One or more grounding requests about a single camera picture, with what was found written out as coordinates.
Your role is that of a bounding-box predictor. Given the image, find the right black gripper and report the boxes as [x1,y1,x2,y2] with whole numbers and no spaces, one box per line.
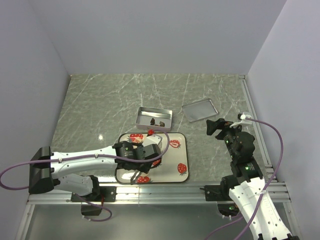
[206,117,245,159]

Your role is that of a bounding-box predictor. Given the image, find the metal serving tongs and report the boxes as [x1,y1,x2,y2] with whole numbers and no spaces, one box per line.
[130,170,142,185]

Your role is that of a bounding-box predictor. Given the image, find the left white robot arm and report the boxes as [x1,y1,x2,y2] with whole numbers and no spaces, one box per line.
[28,141,162,201]

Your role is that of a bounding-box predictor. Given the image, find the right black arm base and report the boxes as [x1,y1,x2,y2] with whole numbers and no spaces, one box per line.
[201,185,241,220]

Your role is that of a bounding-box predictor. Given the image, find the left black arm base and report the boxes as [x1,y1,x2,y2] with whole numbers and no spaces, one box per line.
[70,186,117,220]

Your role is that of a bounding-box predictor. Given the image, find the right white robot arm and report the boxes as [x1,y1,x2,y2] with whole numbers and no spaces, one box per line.
[206,113,299,240]

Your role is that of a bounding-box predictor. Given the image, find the silver tin lid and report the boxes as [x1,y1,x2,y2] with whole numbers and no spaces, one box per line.
[182,98,219,123]

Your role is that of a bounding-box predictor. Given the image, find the silver rectangular tin box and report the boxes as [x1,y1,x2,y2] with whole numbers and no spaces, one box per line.
[135,106,173,132]

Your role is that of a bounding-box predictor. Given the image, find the white strawberry pattern tray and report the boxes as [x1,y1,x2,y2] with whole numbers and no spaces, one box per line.
[115,132,189,184]

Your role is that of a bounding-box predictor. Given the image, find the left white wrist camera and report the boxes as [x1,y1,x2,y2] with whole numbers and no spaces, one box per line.
[142,129,163,149]

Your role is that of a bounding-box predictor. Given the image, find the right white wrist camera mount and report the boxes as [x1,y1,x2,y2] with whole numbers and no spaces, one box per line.
[230,112,253,128]

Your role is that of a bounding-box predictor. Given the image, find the aluminium frame rail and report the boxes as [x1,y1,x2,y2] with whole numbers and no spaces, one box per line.
[26,181,292,206]

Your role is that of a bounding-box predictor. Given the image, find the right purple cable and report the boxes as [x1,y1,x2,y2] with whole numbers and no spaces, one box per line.
[202,117,285,240]

